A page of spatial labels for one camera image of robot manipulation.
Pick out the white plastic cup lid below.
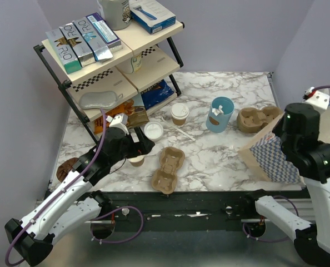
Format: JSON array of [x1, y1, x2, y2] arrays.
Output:
[[144, 121, 164, 141]]

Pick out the brown paper cup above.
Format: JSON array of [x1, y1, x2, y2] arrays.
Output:
[[172, 115, 187, 126], [128, 155, 144, 167]]

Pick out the brown cardboard cup carrier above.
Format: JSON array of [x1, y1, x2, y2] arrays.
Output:
[[151, 147, 185, 195]]

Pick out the checkered paper bag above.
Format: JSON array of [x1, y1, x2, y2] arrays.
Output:
[[238, 114, 304, 185]]

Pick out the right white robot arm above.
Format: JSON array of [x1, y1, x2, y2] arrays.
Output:
[[243, 103, 330, 266]]

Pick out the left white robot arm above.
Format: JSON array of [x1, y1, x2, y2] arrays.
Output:
[[4, 127, 155, 266]]

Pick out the orange snack bag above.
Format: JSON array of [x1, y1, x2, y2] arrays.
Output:
[[94, 103, 125, 135]]

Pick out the white stirrer stick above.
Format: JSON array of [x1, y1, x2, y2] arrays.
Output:
[[161, 118, 196, 141]]

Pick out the brown cookie package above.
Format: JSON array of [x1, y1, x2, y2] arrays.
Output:
[[123, 93, 149, 128]]

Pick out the stacked brown cup carriers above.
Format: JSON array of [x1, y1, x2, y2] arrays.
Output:
[[237, 106, 283, 134]]

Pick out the grey sponge pad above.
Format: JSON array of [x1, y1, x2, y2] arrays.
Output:
[[78, 91, 123, 110]]

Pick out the blue chips bag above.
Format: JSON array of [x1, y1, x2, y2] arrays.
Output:
[[141, 80, 174, 110]]

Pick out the brown cookie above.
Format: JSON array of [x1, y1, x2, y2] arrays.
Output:
[[56, 157, 78, 182]]

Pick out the black beige shelf rack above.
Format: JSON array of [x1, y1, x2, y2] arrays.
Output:
[[33, 21, 184, 142]]

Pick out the white patterned mug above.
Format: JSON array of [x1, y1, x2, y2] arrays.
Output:
[[117, 53, 142, 74]]

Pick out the blue silver toothpaste box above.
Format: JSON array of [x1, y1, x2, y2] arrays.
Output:
[[73, 17, 113, 62]]

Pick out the purple white toothpaste box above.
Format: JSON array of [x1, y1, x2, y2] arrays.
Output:
[[86, 13, 123, 52]]

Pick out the teal silver toothpaste box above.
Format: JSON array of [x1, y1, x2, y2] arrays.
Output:
[[46, 29, 82, 74]]

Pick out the blue razor box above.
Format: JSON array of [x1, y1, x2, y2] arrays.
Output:
[[129, 0, 176, 34]]

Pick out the grey printed mug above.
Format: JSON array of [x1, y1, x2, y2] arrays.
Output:
[[97, 0, 131, 31]]

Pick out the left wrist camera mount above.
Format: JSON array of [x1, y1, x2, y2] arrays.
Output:
[[106, 113, 129, 134]]

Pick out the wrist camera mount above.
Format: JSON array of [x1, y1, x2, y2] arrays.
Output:
[[106, 113, 129, 134], [303, 87, 330, 113]]

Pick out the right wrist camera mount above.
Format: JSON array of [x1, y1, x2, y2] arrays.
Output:
[[303, 87, 330, 113]]

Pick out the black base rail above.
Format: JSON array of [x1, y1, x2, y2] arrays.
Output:
[[78, 191, 277, 233]]

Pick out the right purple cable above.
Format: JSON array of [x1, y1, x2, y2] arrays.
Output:
[[242, 85, 330, 243]]

